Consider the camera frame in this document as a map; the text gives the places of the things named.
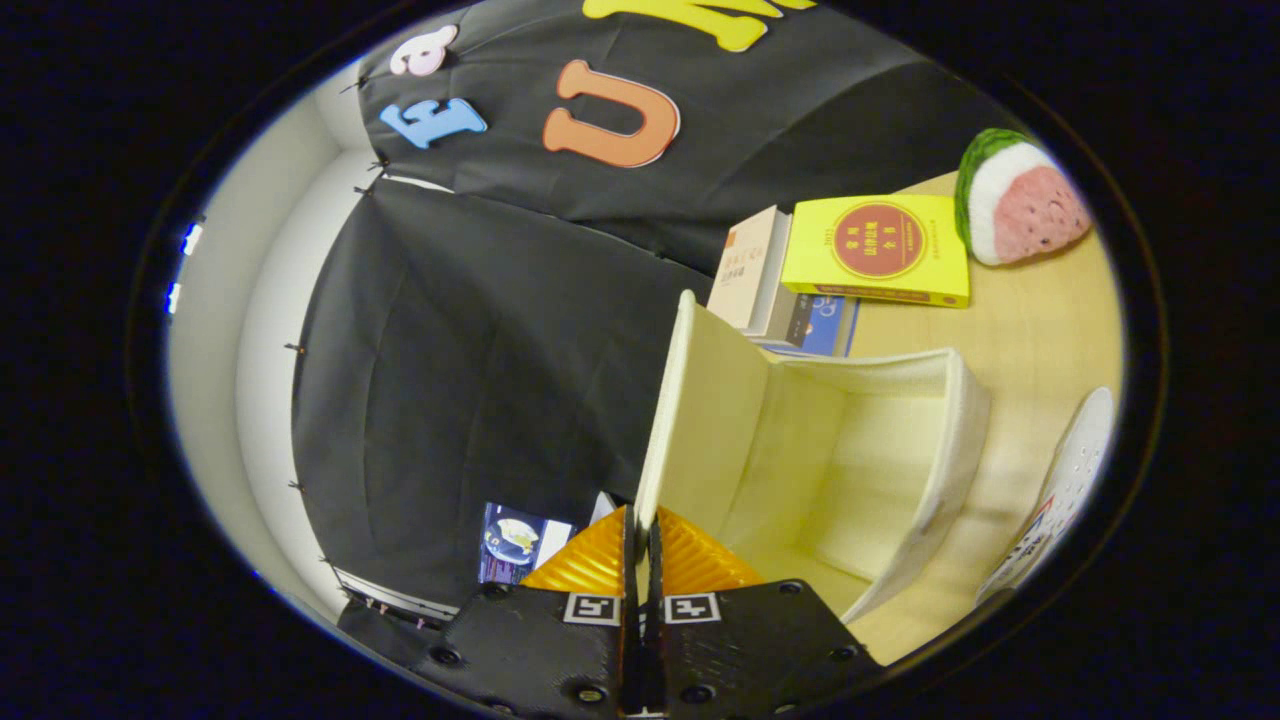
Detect black backdrop cloth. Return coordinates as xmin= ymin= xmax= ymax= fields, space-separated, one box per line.
xmin=290 ymin=0 xmax=1011 ymax=641

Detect white canvas shoe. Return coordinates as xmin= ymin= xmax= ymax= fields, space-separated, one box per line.
xmin=978 ymin=387 xmax=1117 ymax=604

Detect grey book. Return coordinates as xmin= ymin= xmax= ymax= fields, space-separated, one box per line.
xmin=765 ymin=290 xmax=816 ymax=348

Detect watermelon slice plush toy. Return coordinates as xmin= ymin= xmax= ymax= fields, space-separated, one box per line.
xmin=953 ymin=127 xmax=1093 ymax=268

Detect yellow book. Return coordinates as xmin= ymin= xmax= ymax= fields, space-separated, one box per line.
xmin=780 ymin=194 xmax=971 ymax=309

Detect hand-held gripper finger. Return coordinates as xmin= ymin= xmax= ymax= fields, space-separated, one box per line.
xmin=412 ymin=505 xmax=641 ymax=716
xmin=645 ymin=505 xmax=886 ymax=716

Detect blue book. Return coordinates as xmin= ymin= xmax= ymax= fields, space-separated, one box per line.
xmin=760 ymin=295 xmax=861 ymax=359

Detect beige book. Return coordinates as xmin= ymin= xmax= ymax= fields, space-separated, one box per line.
xmin=706 ymin=205 xmax=793 ymax=333

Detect dark blue printed sheet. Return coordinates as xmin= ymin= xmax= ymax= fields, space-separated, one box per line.
xmin=478 ymin=501 xmax=578 ymax=586

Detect cream fabric storage box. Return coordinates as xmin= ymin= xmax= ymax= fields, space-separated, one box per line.
xmin=632 ymin=289 xmax=993 ymax=626

